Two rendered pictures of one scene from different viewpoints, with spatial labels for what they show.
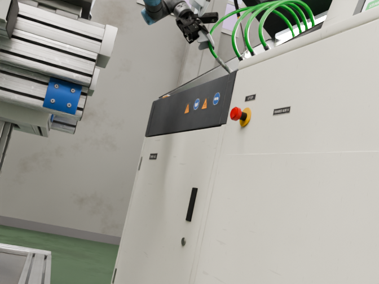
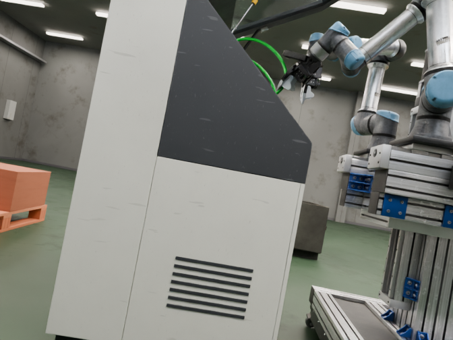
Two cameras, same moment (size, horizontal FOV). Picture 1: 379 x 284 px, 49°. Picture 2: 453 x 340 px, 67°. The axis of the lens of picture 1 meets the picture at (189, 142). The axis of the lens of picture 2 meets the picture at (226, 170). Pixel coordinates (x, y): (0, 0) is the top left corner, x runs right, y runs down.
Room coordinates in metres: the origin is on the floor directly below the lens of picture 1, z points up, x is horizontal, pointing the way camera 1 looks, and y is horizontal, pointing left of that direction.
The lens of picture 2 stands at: (3.14, 0.38, 0.76)
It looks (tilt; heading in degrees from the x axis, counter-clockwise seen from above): 1 degrees up; 201
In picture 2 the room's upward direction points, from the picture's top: 11 degrees clockwise
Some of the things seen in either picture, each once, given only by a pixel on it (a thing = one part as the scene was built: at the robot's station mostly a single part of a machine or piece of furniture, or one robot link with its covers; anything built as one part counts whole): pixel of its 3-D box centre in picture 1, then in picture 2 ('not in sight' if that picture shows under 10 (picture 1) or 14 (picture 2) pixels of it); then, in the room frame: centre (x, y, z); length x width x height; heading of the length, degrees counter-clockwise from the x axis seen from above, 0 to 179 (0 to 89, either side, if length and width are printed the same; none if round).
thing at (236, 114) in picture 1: (239, 115); not in sight; (1.05, -0.11, 0.80); 0.05 x 0.04 x 0.05; 24
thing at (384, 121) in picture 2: not in sight; (385, 123); (1.13, 0.47, 1.20); 0.13 x 0.12 x 0.14; 48
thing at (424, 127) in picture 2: not in sight; (431, 131); (1.61, 0.62, 1.09); 0.15 x 0.15 x 0.10
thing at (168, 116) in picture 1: (186, 111); not in sight; (1.48, 0.03, 0.87); 0.62 x 0.04 x 0.16; 24
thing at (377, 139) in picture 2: not in sight; (382, 144); (1.14, 0.47, 1.09); 0.15 x 0.15 x 0.10
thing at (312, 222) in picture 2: not in sight; (288, 224); (-1.30, -0.34, 0.32); 0.92 x 0.76 x 0.64; 23
